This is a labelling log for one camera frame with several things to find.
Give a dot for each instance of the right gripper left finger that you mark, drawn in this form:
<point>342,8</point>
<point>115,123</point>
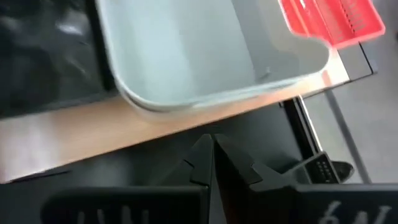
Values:
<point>186,205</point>

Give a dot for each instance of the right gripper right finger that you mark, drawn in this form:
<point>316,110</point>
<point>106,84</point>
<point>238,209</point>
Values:
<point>264,202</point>

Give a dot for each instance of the white plastic basket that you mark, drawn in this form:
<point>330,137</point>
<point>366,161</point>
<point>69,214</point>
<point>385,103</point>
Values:
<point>149,114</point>
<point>186,46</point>

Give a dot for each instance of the orange slotted plastic basket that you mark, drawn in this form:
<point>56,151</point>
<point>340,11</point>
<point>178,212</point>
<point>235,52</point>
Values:
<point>335,21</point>

